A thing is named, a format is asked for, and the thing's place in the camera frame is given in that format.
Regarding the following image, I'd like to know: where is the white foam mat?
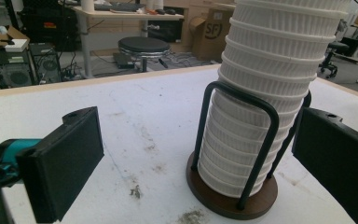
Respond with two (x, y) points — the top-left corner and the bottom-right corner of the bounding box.
(0, 66), (358, 224)

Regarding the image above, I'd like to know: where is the light wooden desk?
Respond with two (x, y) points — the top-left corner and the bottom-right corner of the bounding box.
(71, 4), (186, 78)

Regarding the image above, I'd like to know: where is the white box device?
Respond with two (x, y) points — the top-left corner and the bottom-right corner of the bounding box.
(4, 38), (29, 53)

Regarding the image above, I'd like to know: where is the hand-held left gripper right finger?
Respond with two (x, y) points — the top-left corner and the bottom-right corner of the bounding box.
(291, 106), (358, 224)

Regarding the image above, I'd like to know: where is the black office chair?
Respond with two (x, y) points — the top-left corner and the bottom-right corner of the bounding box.
(318, 41), (351, 79)

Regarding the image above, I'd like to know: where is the brown cardboard box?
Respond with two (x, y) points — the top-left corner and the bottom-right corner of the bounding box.
(188, 7), (236, 62)

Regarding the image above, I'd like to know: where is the black wire cup holder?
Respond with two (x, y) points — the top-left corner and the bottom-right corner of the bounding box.
(186, 80), (312, 221)

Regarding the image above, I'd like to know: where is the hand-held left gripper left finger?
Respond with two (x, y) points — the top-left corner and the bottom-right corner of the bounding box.
(16, 105), (105, 224)

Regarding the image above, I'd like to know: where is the black round stool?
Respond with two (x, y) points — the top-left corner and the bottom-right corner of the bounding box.
(117, 36), (172, 73)

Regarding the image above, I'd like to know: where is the black keyboard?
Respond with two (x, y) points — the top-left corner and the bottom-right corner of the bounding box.
(94, 2), (147, 13)

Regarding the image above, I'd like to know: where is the stack of white paper cups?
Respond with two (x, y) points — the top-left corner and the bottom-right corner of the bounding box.
(197, 0), (352, 199)

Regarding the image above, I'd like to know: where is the black computer tower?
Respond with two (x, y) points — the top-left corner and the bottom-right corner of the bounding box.
(0, 48), (35, 90)
(27, 42), (62, 85)

